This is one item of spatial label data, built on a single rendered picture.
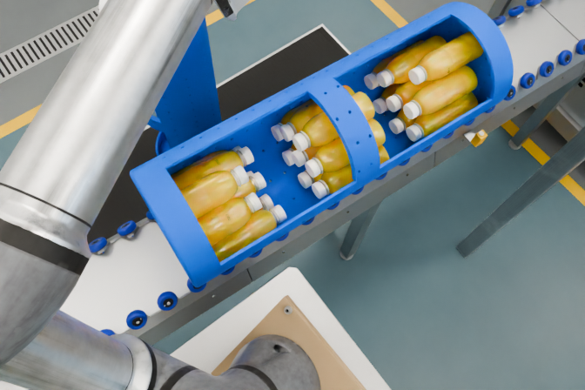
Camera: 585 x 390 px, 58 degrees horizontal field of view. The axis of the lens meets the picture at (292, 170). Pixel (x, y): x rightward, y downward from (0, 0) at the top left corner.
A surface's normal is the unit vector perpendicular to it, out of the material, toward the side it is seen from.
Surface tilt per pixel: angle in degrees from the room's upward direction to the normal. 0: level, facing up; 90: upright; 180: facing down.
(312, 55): 0
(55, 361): 70
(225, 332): 0
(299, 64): 0
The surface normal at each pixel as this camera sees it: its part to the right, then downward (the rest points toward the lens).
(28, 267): 0.63, -0.01
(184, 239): 0.36, 0.10
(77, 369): 0.81, 0.31
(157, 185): -0.07, -0.57
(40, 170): 0.11, -0.30
